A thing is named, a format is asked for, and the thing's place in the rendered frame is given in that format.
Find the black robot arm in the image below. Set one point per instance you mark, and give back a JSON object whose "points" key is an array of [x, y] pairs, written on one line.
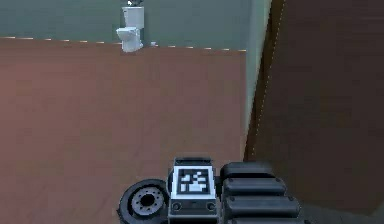
{"points": [[246, 196]]}

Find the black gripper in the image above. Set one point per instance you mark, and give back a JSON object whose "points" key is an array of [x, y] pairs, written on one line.
{"points": [[146, 201]]}

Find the brown room door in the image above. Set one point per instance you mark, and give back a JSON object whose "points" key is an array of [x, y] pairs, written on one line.
{"points": [[320, 100]]}

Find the white toilet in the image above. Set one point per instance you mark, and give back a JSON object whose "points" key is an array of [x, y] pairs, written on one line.
{"points": [[131, 31]]}

